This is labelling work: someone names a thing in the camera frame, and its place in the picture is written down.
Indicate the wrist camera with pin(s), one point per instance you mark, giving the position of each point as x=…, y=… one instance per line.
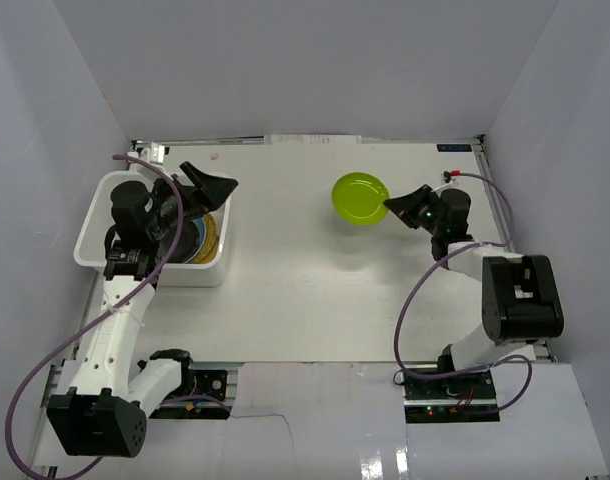
x=152, y=153
x=449, y=178

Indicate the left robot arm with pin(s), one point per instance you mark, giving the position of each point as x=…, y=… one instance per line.
x=105, y=409

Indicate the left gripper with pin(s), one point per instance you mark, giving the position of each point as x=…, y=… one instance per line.
x=186, y=187

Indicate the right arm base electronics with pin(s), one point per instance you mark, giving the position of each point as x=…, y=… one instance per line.
x=466, y=399

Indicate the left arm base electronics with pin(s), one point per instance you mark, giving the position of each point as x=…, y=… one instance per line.
x=217, y=384

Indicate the yellow patterned plate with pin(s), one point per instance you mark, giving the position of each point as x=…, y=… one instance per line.
x=211, y=235

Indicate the papers at table back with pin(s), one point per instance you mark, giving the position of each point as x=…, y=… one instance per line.
x=311, y=139

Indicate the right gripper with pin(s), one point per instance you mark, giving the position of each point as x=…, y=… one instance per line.
x=406, y=206

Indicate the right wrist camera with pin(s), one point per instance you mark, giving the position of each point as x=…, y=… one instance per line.
x=449, y=178

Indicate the round bamboo tray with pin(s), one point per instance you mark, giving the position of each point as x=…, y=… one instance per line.
x=219, y=229

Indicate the light blue plate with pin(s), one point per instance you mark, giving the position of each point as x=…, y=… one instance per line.
x=201, y=228

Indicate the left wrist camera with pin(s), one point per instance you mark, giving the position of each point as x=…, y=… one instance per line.
x=152, y=153

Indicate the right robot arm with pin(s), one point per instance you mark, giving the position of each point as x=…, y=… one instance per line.
x=520, y=303

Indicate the lime green plate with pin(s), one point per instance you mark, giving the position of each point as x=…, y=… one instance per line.
x=358, y=198

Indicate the white plastic bin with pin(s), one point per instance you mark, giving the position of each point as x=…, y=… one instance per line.
x=89, y=249

